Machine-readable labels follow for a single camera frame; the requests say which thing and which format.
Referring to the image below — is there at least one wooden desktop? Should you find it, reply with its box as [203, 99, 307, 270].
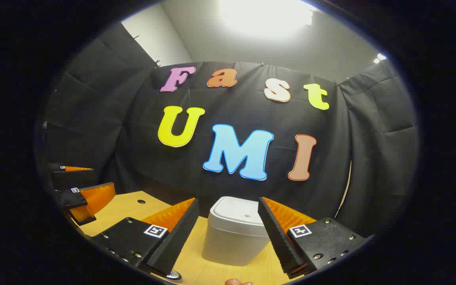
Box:
[70, 191, 308, 285]

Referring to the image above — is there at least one white desktop garbage bin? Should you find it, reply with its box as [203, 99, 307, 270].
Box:
[201, 196, 276, 266]

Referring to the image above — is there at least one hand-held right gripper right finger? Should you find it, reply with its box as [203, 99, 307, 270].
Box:
[258, 197, 373, 279]

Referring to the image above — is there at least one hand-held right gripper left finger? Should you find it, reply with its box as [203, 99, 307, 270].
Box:
[87, 198, 200, 276]

